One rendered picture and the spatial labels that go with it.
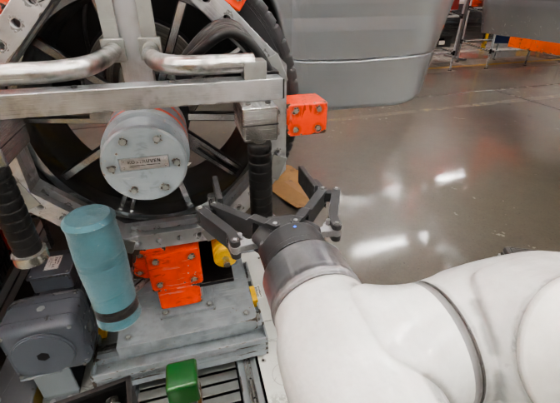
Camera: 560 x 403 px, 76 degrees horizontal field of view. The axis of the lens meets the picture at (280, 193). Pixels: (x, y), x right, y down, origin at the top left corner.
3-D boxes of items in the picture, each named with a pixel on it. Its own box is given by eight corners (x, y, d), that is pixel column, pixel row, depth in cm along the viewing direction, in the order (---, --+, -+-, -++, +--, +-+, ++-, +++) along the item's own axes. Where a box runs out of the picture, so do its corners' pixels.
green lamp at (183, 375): (199, 374, 50) (196, 355, 48) (201, 401, 47) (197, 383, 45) (169, 380, 49) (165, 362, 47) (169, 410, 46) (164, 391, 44)
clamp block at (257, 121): (264, 121, 59) (263, 87, 56) (278, 140, 51) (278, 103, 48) (233, 123, 58) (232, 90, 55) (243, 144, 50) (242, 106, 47)
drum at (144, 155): (190, 151, 78) (181, 85, 71) (196, 199, 60) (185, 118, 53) (122, 157, 75) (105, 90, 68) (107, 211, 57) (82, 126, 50)
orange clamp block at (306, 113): (277, 126, 82) (314, 122, 84) (287, 137, 75) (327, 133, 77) (277, 95, 78) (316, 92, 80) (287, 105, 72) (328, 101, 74)
